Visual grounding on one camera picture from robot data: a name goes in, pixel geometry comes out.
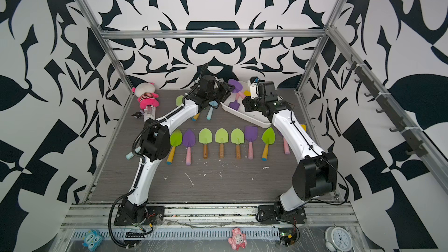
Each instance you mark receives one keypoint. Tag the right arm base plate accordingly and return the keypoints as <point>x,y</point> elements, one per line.
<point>274,214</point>

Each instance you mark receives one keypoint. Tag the white phone stand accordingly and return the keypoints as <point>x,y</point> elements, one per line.
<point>149,113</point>

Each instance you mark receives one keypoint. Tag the pink bear toy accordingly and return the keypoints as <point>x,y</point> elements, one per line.
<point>237,239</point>

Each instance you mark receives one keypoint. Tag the purple round shovel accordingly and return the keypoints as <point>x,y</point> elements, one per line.
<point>189,140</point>

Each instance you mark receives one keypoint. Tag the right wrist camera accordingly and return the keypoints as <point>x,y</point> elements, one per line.
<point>253,86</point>

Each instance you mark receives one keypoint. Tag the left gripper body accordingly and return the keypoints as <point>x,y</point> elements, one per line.
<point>219,94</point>

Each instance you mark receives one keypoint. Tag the purple pointed shovel pink handle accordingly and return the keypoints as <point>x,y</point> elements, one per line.
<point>285,144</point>

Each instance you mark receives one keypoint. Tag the green pointed shovel yellow handle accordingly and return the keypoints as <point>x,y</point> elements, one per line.
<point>268,138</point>

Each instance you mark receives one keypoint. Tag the black wall hook rail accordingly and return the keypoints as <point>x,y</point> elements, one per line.
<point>390,107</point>

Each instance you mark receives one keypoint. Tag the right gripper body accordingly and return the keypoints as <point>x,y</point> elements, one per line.
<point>252,104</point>

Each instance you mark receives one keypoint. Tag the pink white plush doll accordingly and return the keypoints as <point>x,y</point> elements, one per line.
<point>145,92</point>

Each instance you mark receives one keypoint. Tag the green shovel orange handle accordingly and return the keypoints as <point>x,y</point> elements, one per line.
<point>179,100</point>

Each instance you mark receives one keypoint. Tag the white storage box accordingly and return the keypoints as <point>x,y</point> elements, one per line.
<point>255,118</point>

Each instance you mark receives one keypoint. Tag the light green shovel wooden handle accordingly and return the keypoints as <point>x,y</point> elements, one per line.
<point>238,138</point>

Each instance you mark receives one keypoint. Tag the white alarm clock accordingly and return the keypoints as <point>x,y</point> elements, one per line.
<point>337,239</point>

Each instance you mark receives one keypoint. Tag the light blue toy shovel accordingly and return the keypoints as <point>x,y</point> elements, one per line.
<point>213,105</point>

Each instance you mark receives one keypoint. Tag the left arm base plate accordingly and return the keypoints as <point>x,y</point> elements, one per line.
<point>149,215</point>

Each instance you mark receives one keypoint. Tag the purple square shovel pink handle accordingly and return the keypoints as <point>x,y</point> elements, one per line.
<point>251,134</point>

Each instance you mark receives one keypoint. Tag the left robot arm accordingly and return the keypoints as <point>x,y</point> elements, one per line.
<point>153,143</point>

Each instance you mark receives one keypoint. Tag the green circuit board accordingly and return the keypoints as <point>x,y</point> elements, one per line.
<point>288,236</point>

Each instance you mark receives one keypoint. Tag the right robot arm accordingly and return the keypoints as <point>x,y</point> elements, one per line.
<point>317,171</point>

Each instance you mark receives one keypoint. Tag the light blue shovel from box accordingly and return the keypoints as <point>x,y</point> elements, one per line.
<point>129,156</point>

